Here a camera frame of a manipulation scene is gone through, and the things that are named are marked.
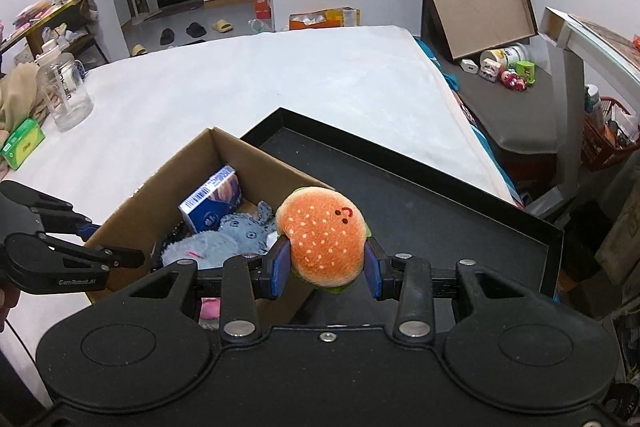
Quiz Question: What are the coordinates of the denim bunny soft toy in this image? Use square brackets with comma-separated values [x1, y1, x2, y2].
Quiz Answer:
[218, 200, 276, 255]

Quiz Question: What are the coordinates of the brown cardboard box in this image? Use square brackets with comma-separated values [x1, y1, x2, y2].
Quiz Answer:
[81, 126, 335, 325]

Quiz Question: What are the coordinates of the burger plush toy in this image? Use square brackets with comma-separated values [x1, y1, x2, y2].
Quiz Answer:
[276, 186, 370, 289]

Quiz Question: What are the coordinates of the grey fluffy plush toy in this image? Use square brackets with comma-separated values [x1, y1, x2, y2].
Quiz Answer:
[160, 231, 240, 270]

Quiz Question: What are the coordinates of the blue white carton box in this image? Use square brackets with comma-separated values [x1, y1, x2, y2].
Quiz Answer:
[179, 165, 242, 233]

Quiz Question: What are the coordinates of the person's left hand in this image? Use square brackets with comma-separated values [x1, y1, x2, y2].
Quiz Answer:
[0, 284, 21, 331]

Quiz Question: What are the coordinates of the black shallow tray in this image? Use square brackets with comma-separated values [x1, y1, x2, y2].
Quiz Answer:
[242, 108, 563, 298]

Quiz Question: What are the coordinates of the green tissue pack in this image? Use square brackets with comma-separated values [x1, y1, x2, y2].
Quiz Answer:
[1, 118, 46, 170]

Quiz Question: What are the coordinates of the clear plastic jar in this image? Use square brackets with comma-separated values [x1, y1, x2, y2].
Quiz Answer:
[37, 49, 93, 132]

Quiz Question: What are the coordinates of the beige cloth bundle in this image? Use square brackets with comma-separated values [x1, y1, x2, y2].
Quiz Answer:
[0, 62, 51, 168]

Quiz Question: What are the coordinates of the dark grey bench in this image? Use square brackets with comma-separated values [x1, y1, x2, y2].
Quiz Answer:
[436, 52, 558, 155]

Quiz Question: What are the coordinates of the black slipper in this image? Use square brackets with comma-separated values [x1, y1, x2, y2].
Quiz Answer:
[160, 28, 175, 46]
[186, 22, 206, 39]

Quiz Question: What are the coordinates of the red pink small toy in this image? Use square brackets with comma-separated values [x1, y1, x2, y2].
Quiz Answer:
[500, 69, 527, 92]

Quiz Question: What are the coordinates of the yellow slipper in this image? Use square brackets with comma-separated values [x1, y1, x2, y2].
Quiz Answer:
[212, 20, 233, 34]

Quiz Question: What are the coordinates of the white tin can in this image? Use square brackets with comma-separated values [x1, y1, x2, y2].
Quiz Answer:
[480, 43, 529, 70]

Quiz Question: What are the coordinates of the green small toy box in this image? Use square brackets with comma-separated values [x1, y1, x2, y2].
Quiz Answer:
[515, 61, 536, 86]

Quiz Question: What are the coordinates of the red plastic basket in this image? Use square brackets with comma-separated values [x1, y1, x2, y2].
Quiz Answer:
[580, 96, 639, 171]

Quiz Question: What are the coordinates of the white glass-top side table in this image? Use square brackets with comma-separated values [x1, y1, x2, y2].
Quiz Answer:
[526, 6, 639, 218]

